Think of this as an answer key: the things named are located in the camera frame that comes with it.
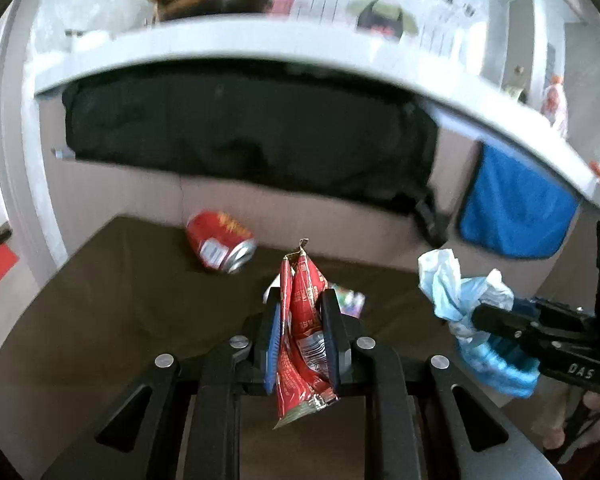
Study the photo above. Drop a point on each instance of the blue plastic bag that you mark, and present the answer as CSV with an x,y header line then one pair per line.
x,y
445,280

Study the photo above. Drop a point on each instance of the grey kitchen counter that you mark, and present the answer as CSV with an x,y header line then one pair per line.
x,y
280,40

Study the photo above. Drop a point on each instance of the red snack wrapper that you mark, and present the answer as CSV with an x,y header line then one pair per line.
x,y
302,320

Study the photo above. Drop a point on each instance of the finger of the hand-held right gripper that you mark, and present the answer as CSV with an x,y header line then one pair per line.
x,y
510,327
555,310

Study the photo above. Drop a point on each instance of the black bag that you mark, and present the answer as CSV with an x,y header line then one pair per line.
x,y
230,125

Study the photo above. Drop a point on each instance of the cartoon wall poster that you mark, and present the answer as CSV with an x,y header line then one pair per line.
x,y
385,15

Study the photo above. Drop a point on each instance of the person's right hand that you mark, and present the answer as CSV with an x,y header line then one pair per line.
x,y
552,420

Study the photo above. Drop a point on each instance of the red drink can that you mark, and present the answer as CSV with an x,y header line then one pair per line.
x,y
220,240

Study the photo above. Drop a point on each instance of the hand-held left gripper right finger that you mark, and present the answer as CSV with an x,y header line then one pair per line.
x,y
332,345

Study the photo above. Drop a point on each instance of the orange white bag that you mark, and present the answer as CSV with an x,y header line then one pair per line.
x,y
555,105

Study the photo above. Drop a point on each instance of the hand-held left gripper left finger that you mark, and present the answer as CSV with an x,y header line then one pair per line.
x,y
275,345

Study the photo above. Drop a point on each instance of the blue towel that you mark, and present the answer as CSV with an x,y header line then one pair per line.
x,y
515,205

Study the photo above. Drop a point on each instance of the colourful printed wrapper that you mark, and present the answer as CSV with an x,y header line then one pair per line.
x,y
352,302

